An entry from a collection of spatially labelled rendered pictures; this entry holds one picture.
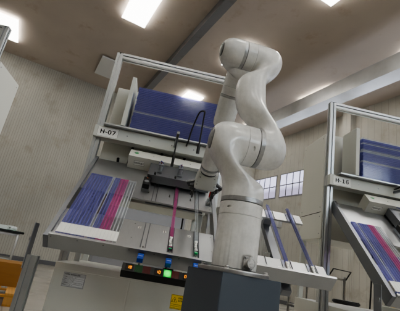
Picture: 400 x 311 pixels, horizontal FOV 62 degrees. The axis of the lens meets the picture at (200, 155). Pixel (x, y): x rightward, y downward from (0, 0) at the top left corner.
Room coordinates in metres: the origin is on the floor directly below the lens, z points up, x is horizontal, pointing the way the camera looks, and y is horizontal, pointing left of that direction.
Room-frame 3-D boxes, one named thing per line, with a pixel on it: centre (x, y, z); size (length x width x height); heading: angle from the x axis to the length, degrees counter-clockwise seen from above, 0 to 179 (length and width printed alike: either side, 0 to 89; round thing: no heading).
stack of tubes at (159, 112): (1.89, 0.18, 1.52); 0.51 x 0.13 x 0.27; 96
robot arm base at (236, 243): (0.94, -0.14, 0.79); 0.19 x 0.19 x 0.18
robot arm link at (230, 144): (0.93, -0.11, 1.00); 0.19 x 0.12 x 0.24; 100
